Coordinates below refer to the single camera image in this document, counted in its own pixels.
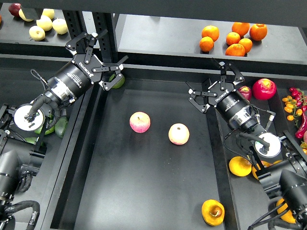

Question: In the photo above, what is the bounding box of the green avocado lower left tray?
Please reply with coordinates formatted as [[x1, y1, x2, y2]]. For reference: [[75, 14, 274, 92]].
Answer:
[[25, 137, 38, 145]]

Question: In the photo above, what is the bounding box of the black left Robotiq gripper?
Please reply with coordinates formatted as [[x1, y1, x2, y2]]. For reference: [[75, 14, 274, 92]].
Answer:
[[47, 29, 129, 102]]

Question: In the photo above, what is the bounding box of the small orange centre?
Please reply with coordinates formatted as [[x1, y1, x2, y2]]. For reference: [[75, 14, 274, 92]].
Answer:
[[226, 32, 241, 46]]

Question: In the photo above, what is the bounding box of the red chili pepper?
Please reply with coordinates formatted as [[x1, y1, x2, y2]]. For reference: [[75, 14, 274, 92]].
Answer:
[[295, 112, 307, 139]]

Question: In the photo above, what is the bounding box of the cherry tomato bunch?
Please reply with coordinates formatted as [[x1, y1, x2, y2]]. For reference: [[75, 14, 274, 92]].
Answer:
[[282, 87, 307, 128]]

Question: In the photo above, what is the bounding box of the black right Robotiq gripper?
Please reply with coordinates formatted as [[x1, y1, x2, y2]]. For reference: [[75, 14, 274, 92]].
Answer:
[[185, 57, 255, 131]]

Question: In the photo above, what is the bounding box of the dark red apple on shelf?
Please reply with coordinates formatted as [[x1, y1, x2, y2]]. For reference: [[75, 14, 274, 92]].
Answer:
[[8, 3, 21, 17]]

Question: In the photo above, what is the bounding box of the dark green avocado upright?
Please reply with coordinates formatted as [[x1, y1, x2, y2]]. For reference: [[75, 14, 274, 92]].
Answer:
[[55, 116, 68, 138]]

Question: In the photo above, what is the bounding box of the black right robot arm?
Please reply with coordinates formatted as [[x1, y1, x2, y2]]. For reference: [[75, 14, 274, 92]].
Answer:
[[189, 59, 307, 230]]

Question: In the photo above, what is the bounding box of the orange top centre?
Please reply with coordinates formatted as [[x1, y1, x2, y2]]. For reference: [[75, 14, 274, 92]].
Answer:
[[232, 22, 250, 37]]

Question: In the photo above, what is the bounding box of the pale yellow pear front left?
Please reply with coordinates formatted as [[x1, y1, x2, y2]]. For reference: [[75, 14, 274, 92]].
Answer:
[[29, 26, 46, 41]]

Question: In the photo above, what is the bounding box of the large red apple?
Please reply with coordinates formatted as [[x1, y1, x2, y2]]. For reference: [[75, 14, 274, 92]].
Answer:
[[252, 78, 277, 100]]

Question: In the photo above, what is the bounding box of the pale yellow pear centre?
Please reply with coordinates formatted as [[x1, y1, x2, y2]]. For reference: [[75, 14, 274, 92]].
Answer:
[[36, 15, 53, 32]]

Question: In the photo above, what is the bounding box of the pale yellow pear back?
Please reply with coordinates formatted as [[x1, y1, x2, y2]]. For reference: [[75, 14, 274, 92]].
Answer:
[[42, 8, 55, 20]]

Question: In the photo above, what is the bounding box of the orange lower left of group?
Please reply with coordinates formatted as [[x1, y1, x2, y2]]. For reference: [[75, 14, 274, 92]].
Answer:
[[199, 36, 214, 52]]

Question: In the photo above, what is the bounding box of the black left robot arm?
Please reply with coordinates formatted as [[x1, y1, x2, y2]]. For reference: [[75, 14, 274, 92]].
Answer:
[[0, 30, 123, 230]]

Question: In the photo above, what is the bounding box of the pink red apple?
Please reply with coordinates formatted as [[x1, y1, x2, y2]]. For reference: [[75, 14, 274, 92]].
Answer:
[[130, 111, 151, 133]]

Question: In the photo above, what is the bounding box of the orange top right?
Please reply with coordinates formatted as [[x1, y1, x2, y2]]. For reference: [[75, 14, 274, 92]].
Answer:
[[249, 23, 268, 41]]

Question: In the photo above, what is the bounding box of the yellow pear middle right tray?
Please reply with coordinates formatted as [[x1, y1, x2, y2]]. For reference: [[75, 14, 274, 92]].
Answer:
[[251, 161, 272, 180]]

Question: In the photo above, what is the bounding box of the green avocado tray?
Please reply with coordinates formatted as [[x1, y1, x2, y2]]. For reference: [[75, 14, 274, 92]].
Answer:
[[34, 126, 55, 135], [25, 137, 38, 145]]

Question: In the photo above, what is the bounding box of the green avocado at tray corner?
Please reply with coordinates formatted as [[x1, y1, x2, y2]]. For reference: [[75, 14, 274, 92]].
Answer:
[[109, 74, 125, 89]]

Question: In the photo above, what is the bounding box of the yellow pear with long stem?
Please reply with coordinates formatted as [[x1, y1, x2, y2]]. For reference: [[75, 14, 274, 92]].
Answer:
[[229, 156, 252, 177]]

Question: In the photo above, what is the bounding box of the orange lower right small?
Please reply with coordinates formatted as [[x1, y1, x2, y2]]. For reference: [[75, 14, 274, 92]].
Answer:
[[238, 38, 253, 54]]

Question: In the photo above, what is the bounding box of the pale pink apple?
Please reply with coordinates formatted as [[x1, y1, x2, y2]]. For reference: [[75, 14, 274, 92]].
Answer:
[[168, 123, 189, 145]]

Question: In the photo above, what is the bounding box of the orange front of group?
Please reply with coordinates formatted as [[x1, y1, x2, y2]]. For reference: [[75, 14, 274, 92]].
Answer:
[[225, 44, 246, 57]]

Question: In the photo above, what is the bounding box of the small dark red apple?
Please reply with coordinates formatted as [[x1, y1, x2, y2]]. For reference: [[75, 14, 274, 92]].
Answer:
[[238, 86, 252, 101]]

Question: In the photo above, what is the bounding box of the orange top left of group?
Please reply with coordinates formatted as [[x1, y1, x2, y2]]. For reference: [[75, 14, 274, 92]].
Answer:
[[201, 25, 220, 42]]

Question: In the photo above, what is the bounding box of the black perforated shelf post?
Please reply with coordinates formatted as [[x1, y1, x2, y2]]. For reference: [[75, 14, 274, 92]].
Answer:
[[92, 12, 118, 63]]

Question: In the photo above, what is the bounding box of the orange of group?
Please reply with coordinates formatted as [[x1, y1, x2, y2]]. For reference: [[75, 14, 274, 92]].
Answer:
[[201, 25, 220, 42], [225, 44, 246, 57], [199, 36, 214, 52]]

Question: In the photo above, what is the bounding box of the black centre tray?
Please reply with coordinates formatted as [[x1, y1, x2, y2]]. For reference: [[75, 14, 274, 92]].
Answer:
[[41, 61, 240, 230]]

